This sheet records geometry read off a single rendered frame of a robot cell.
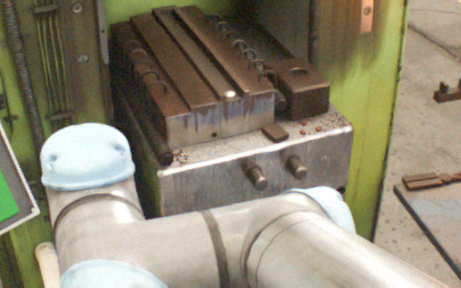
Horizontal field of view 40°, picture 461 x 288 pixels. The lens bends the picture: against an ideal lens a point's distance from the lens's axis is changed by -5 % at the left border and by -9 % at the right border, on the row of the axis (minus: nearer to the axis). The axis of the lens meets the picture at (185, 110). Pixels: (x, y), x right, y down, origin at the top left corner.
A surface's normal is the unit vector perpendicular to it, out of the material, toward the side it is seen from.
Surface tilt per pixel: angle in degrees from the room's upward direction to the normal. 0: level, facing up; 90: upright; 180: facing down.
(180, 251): 30
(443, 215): 0
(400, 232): 0
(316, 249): 36
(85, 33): 90
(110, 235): 1
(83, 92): 90
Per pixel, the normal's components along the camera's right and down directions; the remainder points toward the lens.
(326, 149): 0.32, 0.48
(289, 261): -0.79, -0.58
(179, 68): -0.04, -0.85
